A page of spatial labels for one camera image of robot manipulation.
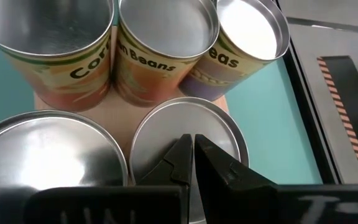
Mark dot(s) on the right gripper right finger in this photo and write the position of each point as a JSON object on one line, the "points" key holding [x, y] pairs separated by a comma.
{"points": [[228, 186]]}

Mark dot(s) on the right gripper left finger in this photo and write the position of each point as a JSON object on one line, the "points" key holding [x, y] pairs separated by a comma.
{"points": [[172, 174]]}

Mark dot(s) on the tall orange pineapple can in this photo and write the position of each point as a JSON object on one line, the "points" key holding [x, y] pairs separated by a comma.
{"points": [[182, 118]]}

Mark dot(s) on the peas can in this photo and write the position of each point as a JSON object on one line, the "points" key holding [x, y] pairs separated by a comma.
{"points": [[216, 77]]}

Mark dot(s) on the orange corn can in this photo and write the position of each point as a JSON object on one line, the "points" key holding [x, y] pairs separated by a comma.
{"points": [[48, 149], [57, 77]]}

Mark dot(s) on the wooden shelf black metal frame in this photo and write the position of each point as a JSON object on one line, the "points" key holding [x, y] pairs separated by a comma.
{"points": [[120, 124]]}

